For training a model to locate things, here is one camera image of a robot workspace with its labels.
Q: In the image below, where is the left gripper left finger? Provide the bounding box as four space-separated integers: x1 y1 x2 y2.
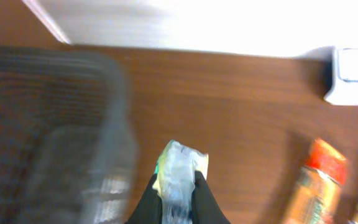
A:
125 174 162 224

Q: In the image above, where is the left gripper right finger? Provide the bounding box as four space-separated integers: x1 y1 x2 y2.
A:
191 171 230 224

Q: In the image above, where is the green tissue pack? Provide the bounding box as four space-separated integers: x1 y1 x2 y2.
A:
152 140 209 224

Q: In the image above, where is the orange spaghetti pack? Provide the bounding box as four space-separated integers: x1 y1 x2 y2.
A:
282 139 348 224

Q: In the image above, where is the grey plastic mesh basket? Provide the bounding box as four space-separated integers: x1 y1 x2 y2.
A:
0 46 137 223

